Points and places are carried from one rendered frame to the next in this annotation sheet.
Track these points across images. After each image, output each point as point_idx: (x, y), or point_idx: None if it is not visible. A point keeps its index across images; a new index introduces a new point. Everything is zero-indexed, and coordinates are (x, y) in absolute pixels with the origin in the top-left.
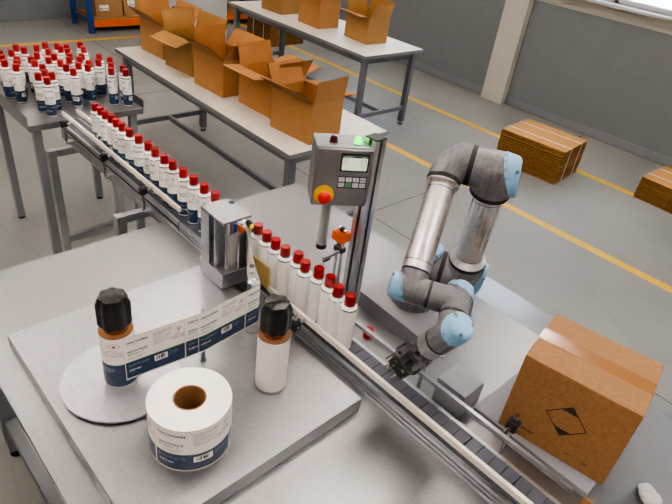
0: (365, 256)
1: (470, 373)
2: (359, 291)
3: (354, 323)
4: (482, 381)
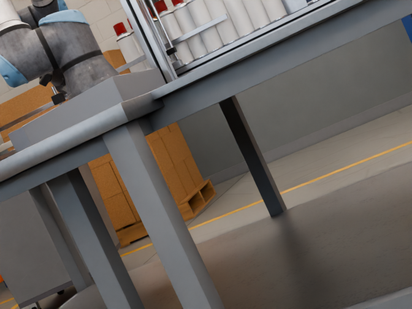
0: (122, 7)
1: (20, 127)
2: (144, 54)
3: (124, 57)
4: (9, 133)
